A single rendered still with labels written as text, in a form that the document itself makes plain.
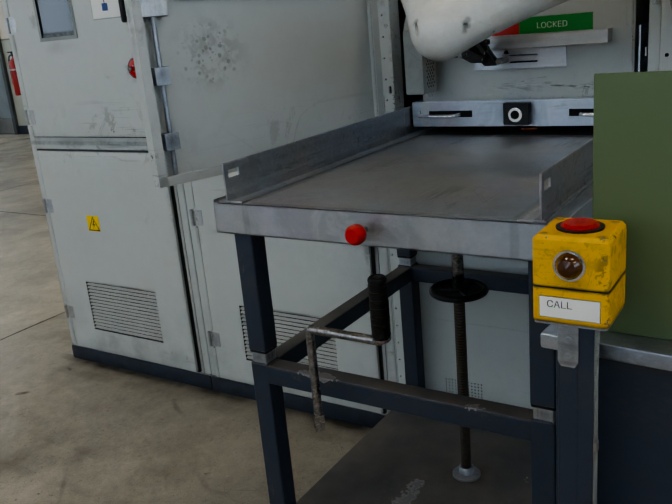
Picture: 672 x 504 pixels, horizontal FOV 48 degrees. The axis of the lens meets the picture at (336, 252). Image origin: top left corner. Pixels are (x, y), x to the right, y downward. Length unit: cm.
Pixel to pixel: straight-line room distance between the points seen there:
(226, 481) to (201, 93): 102
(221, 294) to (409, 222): 130
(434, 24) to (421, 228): 38
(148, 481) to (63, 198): 108
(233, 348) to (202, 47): 109
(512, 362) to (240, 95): 92
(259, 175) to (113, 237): 130
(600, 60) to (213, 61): 82
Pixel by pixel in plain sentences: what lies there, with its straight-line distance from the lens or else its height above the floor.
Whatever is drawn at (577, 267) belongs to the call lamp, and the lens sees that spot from 81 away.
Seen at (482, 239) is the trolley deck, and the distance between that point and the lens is 110.
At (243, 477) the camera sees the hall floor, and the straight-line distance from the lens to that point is 211.
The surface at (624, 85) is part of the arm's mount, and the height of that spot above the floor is 104.
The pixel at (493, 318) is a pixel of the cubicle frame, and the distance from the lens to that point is 192.
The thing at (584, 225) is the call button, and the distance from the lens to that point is 83.
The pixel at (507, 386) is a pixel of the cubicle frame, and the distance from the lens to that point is 199.
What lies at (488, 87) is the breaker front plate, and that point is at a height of 95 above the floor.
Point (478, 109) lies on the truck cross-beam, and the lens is 183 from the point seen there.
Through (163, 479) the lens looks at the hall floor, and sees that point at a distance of 217.
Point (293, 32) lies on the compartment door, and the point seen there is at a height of 112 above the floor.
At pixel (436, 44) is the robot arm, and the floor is 108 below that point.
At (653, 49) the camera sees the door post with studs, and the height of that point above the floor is 102.
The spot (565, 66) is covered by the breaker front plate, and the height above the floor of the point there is 99.
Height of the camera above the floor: 113
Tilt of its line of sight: 17 degrees down
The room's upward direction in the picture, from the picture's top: 5 degrees counter-clockwise
